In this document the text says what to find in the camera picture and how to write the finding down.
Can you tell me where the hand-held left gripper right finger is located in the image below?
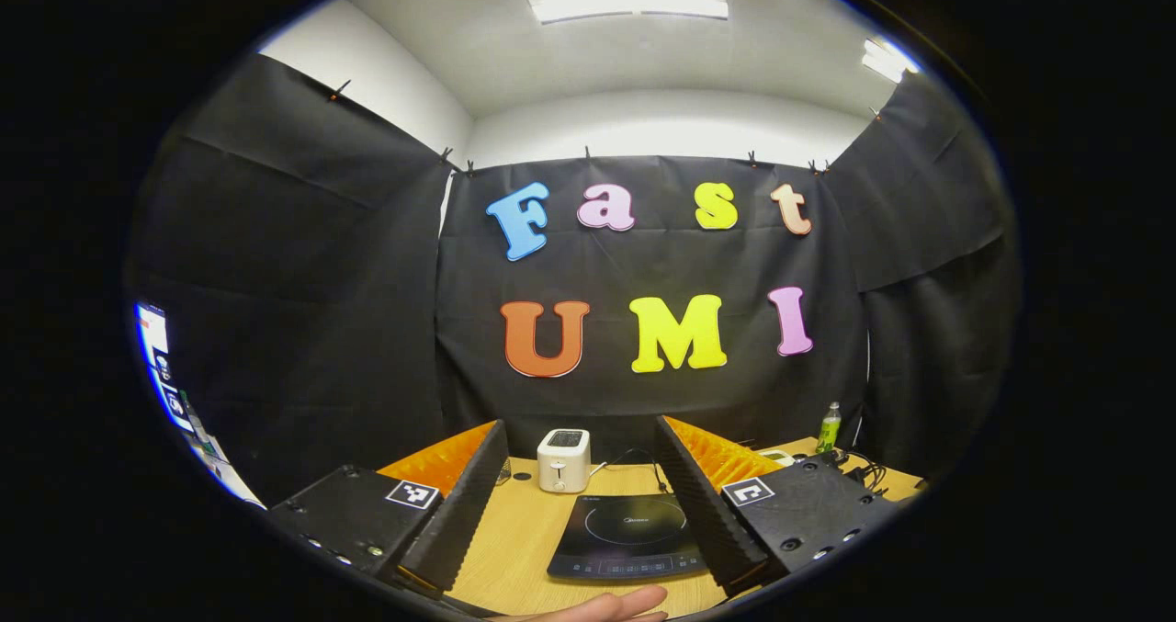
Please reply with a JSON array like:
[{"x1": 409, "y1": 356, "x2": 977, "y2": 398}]
[{"x1": 654, "y1": 413, "x2": 903, "y2": 597}]

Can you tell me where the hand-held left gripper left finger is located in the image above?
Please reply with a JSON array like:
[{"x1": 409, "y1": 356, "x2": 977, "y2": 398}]
[{"x1": 265, "y1": 419, "x2": 509, "y2": 600}]

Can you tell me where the black induction cooktop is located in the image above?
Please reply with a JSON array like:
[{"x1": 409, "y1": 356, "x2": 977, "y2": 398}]
[{"x1": 548, "y1": 493, "x2": 708, "y2": 581}]

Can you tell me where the white toaster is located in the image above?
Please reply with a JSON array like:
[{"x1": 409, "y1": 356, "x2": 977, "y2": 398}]
[{"x1": 537, "y1": 428, "x2": 592, "y2": 493}]

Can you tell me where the black backdrop cloth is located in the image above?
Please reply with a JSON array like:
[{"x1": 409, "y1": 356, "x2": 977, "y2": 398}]
[{"x1": 124, "y1": 52, "x2": 1023, "y2": 508}]

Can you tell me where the white panel with pictures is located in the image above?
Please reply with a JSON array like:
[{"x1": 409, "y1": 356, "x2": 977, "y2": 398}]
[{"x1": 135, "y1": 300, "x2": 267, "y2": 510}]

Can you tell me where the small ceiling light panel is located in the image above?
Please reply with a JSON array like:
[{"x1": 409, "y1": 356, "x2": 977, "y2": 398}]
[{"x1": 862, "y1": 38, "x2": 921, "y2": 84}]

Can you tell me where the black power cable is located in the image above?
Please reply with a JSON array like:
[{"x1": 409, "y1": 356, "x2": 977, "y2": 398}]
[{"x1": 606, "y1": 447, "x2": 668, "y2": 496}]

